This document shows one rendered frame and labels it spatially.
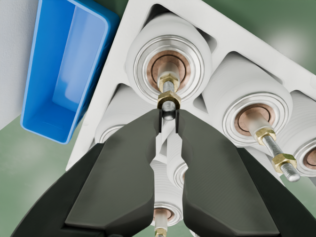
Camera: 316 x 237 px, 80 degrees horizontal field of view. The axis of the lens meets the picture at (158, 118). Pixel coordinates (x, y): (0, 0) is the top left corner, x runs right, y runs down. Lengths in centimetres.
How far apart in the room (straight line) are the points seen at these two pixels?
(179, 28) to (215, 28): 8
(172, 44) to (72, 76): 37
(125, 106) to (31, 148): 52
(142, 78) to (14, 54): 28
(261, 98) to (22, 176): 81
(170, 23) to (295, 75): 20
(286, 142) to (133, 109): 21
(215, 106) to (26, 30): 35
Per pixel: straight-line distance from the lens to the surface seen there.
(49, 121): 54
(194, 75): 21
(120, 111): 26
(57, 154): 72
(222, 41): 28
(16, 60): 45
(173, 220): 40
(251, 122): 24
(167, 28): 20
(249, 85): 24
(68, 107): 58
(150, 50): 20
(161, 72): 18
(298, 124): 32
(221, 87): 25
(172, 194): 36
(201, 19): 27
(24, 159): 80
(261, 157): 39
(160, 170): 39
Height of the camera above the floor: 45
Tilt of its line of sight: 57 degrees down
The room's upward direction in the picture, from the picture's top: 175 degrees counter-clockwise
